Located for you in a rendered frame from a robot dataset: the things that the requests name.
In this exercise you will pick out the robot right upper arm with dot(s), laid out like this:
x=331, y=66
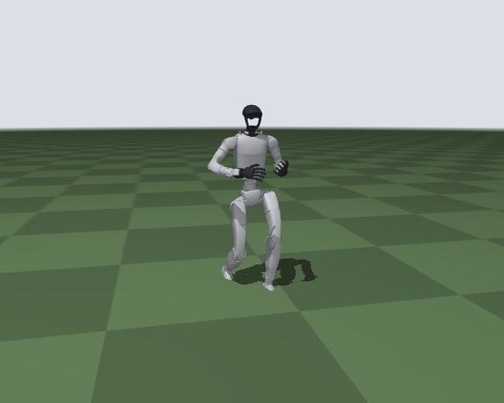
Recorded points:
x=227, y=144

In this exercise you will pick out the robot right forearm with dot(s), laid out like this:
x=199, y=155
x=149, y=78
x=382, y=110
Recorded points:
x=221, y=170

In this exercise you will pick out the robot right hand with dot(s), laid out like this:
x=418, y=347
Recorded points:
x=249, y=172

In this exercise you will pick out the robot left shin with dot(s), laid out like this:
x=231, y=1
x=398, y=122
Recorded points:
x=272, y=258

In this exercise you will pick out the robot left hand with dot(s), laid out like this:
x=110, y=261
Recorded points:
x=283, y=170

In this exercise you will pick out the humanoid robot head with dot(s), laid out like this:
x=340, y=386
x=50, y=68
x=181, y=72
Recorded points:
x=251, y=112

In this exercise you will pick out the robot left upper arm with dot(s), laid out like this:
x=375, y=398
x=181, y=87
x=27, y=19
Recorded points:
x=274, y=150

